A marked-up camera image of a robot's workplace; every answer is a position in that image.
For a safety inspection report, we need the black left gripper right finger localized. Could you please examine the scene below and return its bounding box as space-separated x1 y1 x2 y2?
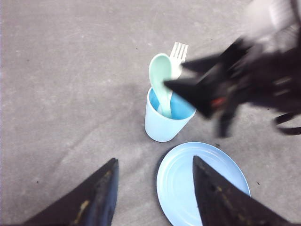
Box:
192 156 292 226

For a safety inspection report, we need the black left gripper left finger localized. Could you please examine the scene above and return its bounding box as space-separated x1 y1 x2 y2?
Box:
23 158 119 226

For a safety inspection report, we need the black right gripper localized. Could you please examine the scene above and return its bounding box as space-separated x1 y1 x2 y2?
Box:
164 32 301 137

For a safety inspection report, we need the white plastic fork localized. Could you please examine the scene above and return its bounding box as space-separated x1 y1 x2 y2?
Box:
157 41 189 113

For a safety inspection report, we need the mint green plastic spoon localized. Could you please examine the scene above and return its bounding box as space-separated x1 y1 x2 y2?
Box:
148 53 172 118

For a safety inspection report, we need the light blue plastic cup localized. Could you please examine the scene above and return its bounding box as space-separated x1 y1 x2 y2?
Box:
144 88 196 142

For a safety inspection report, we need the blue plastic plate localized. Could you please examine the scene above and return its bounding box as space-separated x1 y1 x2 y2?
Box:
156 142 250 226

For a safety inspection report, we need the dark grey table mat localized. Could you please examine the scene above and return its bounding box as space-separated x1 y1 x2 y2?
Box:
0 0 301 226

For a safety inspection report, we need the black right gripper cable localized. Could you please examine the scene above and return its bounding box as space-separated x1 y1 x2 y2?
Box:
274 112 301 136

